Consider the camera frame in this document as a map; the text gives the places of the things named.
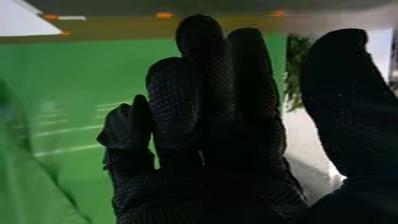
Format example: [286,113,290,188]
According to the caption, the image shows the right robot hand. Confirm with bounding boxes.
[96,13,398,224]

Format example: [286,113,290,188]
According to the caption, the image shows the green plant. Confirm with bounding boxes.
[283,32,315,113]

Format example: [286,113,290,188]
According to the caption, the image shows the dark mat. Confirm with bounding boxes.
[23,0,316,16]

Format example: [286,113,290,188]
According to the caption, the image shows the white sheet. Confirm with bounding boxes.
[0,0,64,38]

